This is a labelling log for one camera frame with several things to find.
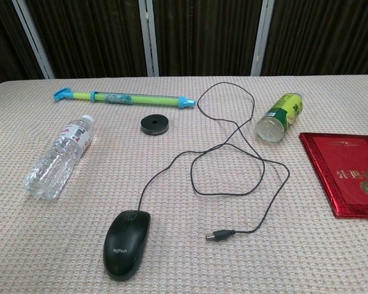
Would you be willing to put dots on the black tape roll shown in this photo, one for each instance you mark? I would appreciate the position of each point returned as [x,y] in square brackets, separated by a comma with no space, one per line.
[162,126]

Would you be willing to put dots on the blue green toy water pump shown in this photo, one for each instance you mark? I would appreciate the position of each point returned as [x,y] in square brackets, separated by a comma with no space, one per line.
[147,99]

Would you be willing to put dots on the green label tea bottle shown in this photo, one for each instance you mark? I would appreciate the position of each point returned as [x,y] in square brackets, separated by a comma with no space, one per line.
[282,113]

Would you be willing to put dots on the dark ribbed partition panel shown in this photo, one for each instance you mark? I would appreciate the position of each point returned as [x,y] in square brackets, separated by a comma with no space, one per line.
[205,36]
[92,36]
[325,36]
[3,39]

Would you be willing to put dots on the clear plastic water bottle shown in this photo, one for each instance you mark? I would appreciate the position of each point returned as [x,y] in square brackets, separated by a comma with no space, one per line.
[55,159]

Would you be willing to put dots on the beige woven tablecloth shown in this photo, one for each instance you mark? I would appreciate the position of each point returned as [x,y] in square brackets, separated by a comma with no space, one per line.
[263,260]

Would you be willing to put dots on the red foil certificate book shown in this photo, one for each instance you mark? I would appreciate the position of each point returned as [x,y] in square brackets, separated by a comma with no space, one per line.
[340,171]

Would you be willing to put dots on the white partition frame post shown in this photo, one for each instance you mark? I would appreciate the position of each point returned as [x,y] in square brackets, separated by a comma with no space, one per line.
[150,46]
[262,39]
[33,39]

